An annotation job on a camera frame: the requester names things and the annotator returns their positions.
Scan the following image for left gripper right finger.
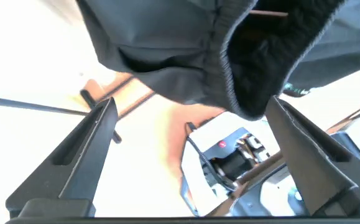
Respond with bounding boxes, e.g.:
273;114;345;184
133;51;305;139
264;95;360;217

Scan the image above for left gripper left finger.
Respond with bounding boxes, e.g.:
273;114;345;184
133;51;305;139
4;96;119;218

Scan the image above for pink clothes hanger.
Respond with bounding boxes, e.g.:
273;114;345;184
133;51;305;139
248;9;289;17

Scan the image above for black shorts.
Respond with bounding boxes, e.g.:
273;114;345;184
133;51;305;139
75;0;360;121

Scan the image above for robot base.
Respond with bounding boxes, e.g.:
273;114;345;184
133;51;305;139
179;98;360;218

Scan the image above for black clothes rack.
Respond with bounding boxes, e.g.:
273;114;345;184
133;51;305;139
0;70;156;144

